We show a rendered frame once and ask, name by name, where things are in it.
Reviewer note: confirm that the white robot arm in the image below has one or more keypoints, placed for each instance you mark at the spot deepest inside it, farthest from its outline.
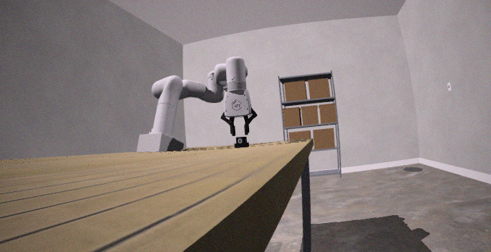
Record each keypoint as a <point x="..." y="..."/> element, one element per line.
<point x="173" y="88"/>

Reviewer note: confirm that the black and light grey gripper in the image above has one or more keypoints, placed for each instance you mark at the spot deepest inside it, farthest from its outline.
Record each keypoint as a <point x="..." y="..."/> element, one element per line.
<point x="236" y="103"/>

